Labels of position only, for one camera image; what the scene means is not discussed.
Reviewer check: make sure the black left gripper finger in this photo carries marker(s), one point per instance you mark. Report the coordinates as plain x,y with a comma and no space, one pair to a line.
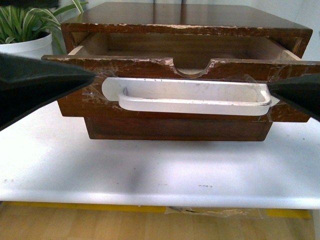
27,84

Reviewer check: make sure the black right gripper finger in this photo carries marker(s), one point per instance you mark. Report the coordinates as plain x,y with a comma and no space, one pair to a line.
301,93

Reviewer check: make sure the wooden drawer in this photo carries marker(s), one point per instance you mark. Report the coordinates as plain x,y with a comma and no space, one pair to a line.
176,129
231,58

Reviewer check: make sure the white drawer handle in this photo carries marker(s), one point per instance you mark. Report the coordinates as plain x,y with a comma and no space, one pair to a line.
189,96

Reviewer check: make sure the dark wooden drawer cabinet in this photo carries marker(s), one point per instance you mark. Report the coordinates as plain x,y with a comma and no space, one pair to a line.
193,19

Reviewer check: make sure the white plant pot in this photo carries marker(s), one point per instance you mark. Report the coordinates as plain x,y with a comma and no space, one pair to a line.
34,49

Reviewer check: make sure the green striped spider plant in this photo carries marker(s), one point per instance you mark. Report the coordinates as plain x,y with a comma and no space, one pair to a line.
25,20

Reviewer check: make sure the yellow floor tape strip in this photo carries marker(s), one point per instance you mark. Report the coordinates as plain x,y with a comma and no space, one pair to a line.
271,212

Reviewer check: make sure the clear plastic tape piece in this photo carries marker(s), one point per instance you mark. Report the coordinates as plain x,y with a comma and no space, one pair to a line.
220,212

